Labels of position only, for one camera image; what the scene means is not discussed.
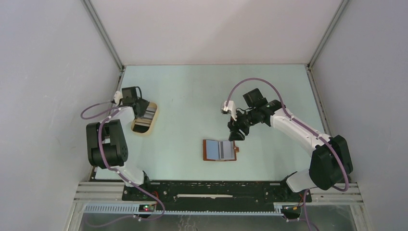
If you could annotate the brown leather card holder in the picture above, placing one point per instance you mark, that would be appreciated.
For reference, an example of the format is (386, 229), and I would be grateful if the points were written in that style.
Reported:
(220, 151)

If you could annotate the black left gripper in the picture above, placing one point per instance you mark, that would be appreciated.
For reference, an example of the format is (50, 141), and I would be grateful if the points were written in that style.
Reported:
(144, 104)

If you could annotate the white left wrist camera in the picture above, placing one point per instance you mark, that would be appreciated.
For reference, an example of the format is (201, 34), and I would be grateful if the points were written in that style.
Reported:
(118, 96)

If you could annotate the oval wooden tray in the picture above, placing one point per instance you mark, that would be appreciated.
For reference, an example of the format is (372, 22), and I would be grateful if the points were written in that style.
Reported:
(143, 126)

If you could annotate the left aluminium corner post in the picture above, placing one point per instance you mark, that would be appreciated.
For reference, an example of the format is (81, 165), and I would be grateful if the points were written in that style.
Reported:
(91, 10)

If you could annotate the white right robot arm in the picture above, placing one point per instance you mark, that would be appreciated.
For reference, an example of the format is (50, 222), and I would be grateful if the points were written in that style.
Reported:
(330, 156)

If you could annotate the light blue cable duct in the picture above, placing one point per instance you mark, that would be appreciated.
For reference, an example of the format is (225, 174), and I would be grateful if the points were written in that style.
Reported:
(136, 209)

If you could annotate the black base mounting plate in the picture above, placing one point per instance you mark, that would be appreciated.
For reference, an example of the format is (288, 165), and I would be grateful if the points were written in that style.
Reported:
(231, 196)

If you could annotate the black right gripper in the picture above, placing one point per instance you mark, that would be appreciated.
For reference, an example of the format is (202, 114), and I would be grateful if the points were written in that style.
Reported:
(233, 125)

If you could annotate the aluminium corner frame post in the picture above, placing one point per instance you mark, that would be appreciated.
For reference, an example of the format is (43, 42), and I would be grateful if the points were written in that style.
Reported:
(328, 32)

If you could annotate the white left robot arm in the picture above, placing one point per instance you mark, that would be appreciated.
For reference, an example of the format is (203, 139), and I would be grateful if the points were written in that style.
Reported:
(106, 143)

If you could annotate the credit card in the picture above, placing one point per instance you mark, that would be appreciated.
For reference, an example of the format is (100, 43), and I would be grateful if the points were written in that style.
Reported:
(143, 121)
(149, 113)

